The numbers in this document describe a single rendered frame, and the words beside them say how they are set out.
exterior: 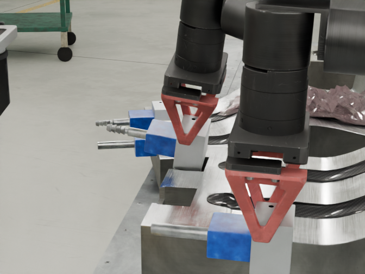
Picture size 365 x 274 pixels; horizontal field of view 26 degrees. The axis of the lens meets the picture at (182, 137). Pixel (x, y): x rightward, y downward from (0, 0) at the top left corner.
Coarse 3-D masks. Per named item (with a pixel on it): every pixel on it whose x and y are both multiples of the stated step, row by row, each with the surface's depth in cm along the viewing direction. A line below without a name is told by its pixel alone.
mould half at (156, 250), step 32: (224, 160) 103; (320, 160) 105; (352, 160) 102; (320, 192) 95; (352, 192) 93; (192, 224) 85; (320, 224) 87; (352, 224) 85; (160, 256) 86; (192, 256) 85; (320, 256) 83; (352, 256) 82
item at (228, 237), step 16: (256, 208) 72; (272, 208) 72; (160, 224) 73; (224, 224) 72; (240, 224) 72; (288, 224) 69; (208, 240) 71; (224, 240) 71; (240, 240) 70; (272, 240) 69; (288, 240) 69; (208, 256) 71; (224, 256) 71; (240, 256) 71; (256, 256) 70; (272, 256) 70; (288, 256) 70; (256, 272) 71; (272, 272) 70; (288, 272) 70
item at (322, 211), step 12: (348, 168) 101; (360, 168) 100; (312, 180) 98; (324, 180) 98; (336, 180) 98; (228, 192) 93; (216, 204) 90; (228, 204) 90; (300, 204) 92; (312, 204) 92; (324, 204) 92; (336, 204) 91; (348, 204) 91; (360, 204) 90; (300, 216) 89; (312, 216) 89; (324, 216) 88; (336, 216) 88
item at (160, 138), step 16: (112, 128) 102; (128, 128) 102; (160, 128) 101; (208, 128) 100; (144, 144) 101; (160, 144) 100; (176, 144) 99; (192, 144) 99; (176, 160) 100; (192, 160) 100
